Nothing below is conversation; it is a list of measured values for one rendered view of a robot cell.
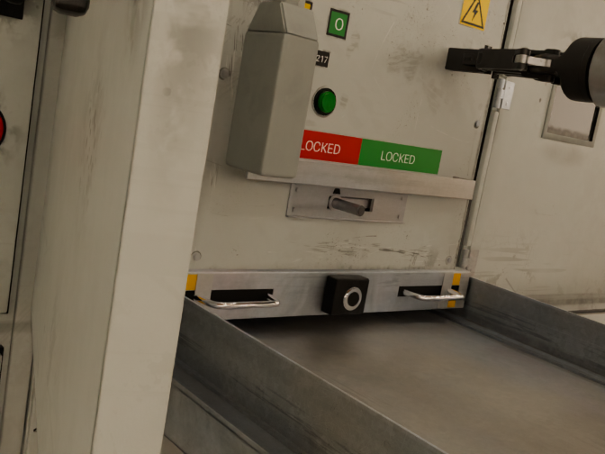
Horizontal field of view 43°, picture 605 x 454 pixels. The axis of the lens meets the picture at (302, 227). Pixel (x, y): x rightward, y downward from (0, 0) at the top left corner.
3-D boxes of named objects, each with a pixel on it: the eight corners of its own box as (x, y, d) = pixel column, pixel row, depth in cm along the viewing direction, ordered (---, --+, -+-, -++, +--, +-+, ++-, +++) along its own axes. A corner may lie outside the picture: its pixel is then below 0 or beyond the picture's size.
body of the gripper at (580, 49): (578, 98, 86) (511, 91, 93) (617, 108, 92) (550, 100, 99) (593, 31, 85) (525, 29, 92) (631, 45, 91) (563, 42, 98)
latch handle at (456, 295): (469, 300, 114) (471, 295, 113) (420, 302, 107) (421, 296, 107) (443, 290, 118) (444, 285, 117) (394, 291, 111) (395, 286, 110)
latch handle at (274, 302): (287, 307, 91) (288, 301, 91) (211, 311, 85) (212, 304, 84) (262, 295, 95) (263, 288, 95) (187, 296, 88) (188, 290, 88)
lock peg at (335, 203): (366, 220, 96) (372, 189, 95) (354, 219, 94) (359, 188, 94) (334, 209, 101) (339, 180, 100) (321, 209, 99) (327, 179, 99)
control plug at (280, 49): (298, 179, 80) (327, 11, 78) (260, 176, 77) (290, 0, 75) (256, 167, 86) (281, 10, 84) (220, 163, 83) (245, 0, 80)
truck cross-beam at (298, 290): (463, 308, 120) (471, 271, 119) (157, 323, 85) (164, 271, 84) (439, 298, 123) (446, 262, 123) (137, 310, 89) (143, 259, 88)
